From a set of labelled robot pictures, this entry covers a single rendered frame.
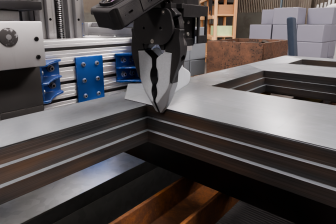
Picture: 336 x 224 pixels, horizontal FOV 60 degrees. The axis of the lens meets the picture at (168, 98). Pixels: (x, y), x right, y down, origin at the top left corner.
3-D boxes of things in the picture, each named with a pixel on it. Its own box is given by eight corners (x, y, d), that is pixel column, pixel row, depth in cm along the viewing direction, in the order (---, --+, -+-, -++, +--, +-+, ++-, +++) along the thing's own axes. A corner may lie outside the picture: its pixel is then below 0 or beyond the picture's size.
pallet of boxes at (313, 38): (331, 79, 534) (341, 8, 503) (317, 86, 474) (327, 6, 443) (265, 71, 618) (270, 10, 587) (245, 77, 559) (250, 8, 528)
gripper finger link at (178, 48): (186, 83, 39) (188, 15, 37) (179, 85, 38) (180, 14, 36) (160, 79, 42) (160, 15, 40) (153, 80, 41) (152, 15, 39)
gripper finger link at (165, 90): (196, 109, 44) (197, 47, 42) (171, 118, 40) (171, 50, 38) (179, 105, 46) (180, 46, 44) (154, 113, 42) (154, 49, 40)
